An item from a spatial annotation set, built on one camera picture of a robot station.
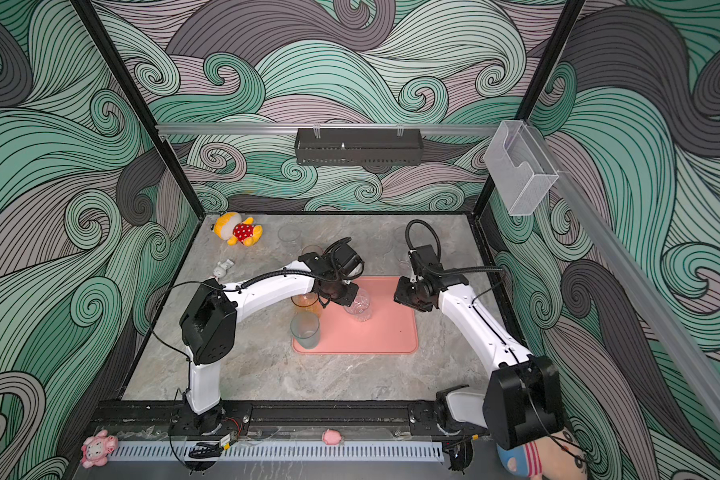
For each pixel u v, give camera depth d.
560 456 0.62
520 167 0.79
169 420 0.73
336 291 0.76
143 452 0.70
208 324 0.48
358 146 0.92
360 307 0.90
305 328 0.87
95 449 0.66
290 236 1.10
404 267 1.03
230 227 1.07
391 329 0.87
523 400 0.40
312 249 1.03
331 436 0.69
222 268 1.01
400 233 1.21
